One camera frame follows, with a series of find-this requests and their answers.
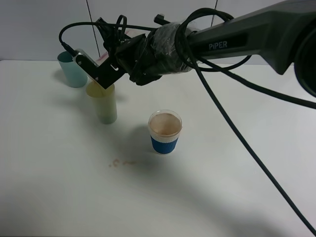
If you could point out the clear plastic beverage bottle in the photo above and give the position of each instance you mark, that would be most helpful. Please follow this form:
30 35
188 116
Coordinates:
103 52

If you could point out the pale green plastic cup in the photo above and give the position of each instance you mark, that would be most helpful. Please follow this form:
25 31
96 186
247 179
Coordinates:
104 102

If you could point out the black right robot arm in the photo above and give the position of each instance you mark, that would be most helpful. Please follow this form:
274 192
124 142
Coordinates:
282 34

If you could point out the teal plastic cup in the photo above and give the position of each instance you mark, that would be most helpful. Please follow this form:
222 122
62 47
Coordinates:
75 76

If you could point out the blue sleeved paper cup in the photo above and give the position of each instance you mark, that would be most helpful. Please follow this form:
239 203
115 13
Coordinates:
164 127

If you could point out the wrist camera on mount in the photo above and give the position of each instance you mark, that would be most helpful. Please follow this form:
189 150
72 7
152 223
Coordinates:
105 74

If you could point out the brown spilled drink stain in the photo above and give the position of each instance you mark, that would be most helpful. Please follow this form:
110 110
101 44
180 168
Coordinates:
118 163

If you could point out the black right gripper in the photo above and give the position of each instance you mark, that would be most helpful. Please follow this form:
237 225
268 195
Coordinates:
125 53

